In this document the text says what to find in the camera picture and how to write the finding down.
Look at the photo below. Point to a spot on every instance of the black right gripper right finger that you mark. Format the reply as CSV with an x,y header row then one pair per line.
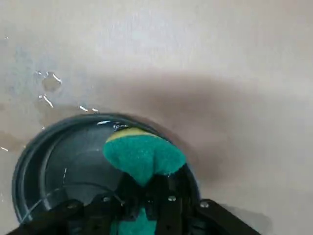
x,y
176,215

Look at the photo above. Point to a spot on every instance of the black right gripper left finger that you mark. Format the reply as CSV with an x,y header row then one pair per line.
x,y
97,215

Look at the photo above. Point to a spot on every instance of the green and yellow sponge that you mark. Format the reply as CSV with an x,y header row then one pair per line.
x,y
139,156

